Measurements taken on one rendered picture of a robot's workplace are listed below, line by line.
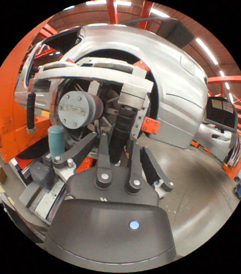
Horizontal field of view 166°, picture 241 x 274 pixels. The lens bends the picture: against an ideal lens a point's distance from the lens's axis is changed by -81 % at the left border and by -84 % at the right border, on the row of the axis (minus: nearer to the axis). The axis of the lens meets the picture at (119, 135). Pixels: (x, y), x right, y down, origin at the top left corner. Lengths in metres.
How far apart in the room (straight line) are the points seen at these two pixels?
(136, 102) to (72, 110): 0.20
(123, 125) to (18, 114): 0.63
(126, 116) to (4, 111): 0.61
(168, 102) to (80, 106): 0.54
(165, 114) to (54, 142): 0.67
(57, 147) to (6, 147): 0.39
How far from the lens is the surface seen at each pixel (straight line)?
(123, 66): 0.22
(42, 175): 0.67
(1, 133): 0.61
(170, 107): 0.64
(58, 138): 0.41
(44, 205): 0.93
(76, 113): 0.28
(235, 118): 3.30
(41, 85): 0.36
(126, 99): 0.16
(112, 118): 0.65
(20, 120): 0.68
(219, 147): 2.44
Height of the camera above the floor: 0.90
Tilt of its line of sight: 20 degrees down
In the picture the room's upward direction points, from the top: 17 degrees clockwise
